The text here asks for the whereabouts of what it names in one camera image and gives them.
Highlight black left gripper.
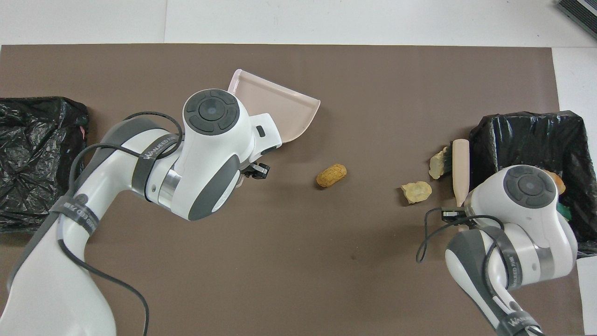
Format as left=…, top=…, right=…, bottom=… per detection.
left=246, top=161, right=270, bottom=180

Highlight brown peanut-shaped sponge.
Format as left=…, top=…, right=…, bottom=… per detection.
left=316, top=163, right=347, bottom=188

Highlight beige plastic dustpan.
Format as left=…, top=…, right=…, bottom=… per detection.
left=227, top=69, right=321, bottom=187

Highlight blocky pale yellow foam chunk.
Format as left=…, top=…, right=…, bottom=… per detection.
left=428, top=146, right=453, bottom=180

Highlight black bag bin pink mark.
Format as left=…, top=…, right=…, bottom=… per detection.
left=0, top=96, right=89, bottom=234

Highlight black bag-lined bin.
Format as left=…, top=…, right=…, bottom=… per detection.
left=469, top=111, right=597, bottom=255

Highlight grey slatted device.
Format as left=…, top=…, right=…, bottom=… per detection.
left=556, top=0, right=597, bottom=40

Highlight brown table mat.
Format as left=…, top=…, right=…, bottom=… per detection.
left=0, top=43, right=586, bottom=336

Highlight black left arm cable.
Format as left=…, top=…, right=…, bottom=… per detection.
left=58, top=111, right=185, bottom=336

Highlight flat pale yellow foam chunk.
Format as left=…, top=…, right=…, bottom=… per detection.
left=401, top=181, right=432, bottom=204

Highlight beige hand brush black bristles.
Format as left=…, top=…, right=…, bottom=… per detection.
left=451, top=139, right=470, bottom=231

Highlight orange striped bread-shaped sponge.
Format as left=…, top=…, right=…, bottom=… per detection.
left=543, top=170, right=566, bottom=194

